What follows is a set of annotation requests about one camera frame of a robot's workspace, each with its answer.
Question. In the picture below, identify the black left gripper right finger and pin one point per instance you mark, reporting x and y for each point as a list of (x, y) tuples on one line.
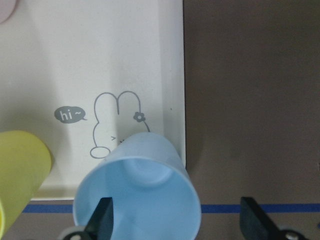
[(254, 222)]

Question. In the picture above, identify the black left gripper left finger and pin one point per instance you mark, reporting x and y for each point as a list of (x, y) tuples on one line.
[(100, 224)]

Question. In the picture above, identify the light blue plastic cup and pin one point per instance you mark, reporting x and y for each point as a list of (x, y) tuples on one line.
[(153, 197)]

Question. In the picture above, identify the yellow plastic cup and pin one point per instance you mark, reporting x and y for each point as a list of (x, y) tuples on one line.
[(25, 162)]

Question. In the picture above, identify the pink plastic cup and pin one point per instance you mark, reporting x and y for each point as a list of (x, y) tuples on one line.
[(7, 9)]

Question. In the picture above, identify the cream tray with bunny drawing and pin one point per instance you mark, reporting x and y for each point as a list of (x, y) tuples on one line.
[(83, 75)]

